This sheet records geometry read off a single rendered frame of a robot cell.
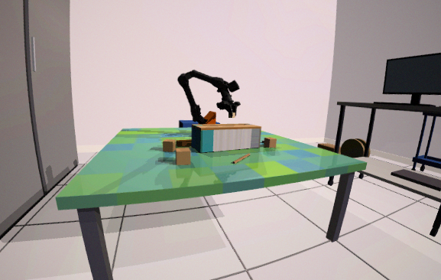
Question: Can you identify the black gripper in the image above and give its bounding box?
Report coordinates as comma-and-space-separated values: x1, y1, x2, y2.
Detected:
218, 93, 241, 116

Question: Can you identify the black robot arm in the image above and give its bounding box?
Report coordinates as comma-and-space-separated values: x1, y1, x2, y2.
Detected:
177, 70, 240, 124

